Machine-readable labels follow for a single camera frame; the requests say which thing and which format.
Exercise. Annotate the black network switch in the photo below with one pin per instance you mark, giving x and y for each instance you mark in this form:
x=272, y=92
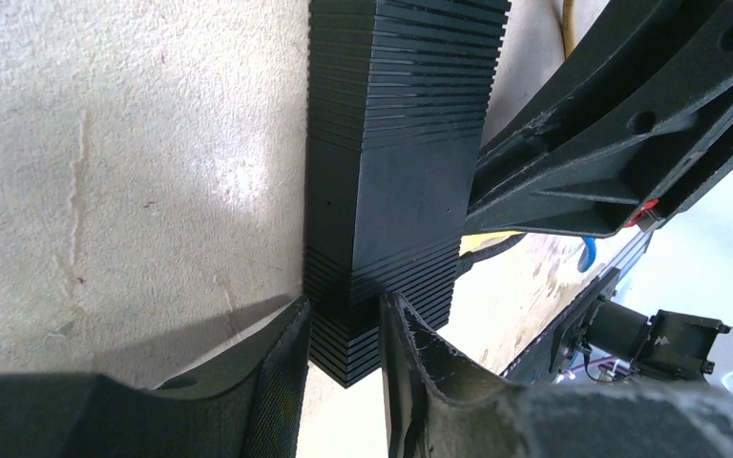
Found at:
x=397, y=97

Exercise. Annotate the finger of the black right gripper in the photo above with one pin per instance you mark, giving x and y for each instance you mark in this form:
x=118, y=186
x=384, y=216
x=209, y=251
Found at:
x=625, y=46
x=661, y=149

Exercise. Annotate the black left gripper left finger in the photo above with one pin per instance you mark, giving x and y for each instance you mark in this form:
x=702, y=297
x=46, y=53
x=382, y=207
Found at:
x=245, y=402

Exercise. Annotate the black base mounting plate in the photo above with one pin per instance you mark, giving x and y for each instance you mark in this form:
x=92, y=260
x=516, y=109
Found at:
x=552, y=351

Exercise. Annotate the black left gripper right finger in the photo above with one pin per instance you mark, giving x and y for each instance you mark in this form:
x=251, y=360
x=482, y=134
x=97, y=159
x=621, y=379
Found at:
x=441, y=403

